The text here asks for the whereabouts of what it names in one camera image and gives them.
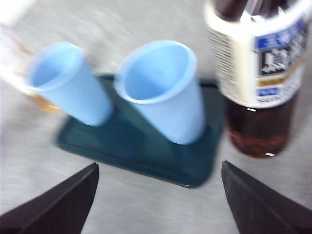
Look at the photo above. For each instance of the pale tea bottle white label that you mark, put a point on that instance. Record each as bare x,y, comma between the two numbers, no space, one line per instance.
45,103

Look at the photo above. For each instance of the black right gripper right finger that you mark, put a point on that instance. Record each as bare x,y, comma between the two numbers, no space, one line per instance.
263,209

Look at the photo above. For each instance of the dark rectangular tray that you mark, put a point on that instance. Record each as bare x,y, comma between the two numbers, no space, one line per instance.
136,151

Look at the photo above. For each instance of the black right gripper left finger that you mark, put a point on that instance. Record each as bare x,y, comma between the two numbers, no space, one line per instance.
56,212

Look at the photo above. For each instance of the blue ribbed plastic cup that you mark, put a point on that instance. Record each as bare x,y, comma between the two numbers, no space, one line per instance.
180,117
83,97

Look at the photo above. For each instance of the dark tea bottle cream label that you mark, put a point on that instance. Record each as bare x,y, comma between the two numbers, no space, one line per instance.
258,117

